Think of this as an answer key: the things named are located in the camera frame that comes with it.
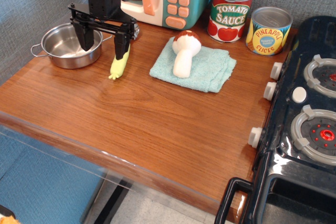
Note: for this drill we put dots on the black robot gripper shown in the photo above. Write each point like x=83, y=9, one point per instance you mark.
x=106, y=16

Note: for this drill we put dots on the spoon with yellow-green handle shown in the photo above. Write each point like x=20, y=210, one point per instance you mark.
x=118, y=66

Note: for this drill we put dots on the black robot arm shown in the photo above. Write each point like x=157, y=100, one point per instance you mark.
x=105, y=16

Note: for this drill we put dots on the orange object at corner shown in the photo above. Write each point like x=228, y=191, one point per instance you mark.
x=7, y=216

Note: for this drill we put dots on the small steel pot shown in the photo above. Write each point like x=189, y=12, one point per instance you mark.
x=62, y=47

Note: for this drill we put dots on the plush white mushroom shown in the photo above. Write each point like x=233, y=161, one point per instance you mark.
x=186, y=45

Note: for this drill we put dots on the light blue folded cloth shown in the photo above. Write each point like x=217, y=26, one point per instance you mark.
x=211, y=68

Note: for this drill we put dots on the tomato sauce can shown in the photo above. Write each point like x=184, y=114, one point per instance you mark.
x=227, y=19

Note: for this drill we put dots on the pineapple slices can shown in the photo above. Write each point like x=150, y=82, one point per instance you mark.
x=268, y=30

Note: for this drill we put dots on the black toy stove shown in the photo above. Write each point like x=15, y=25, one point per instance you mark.
x=294, y=168

